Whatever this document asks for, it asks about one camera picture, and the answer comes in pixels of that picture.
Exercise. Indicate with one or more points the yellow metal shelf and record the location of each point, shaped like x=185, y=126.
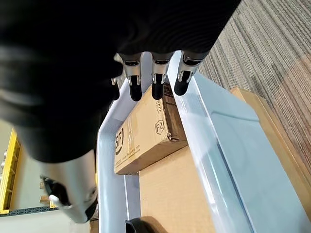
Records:
x=9, y=170

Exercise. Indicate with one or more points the large brown cardboard box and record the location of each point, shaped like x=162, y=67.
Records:
x=279, y=145

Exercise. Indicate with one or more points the black sole-shaped part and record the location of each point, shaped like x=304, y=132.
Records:
x=141, y=227

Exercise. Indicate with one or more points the translucent plastic box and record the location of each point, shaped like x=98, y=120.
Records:
x=243, y=157

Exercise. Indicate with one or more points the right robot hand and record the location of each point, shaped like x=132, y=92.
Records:
x=73, y=60

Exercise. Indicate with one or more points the plain flat cardboard box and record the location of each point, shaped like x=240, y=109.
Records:
x=175, y=194

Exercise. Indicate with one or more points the cardboard box with SF print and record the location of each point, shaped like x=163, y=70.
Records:
x=143, y=136

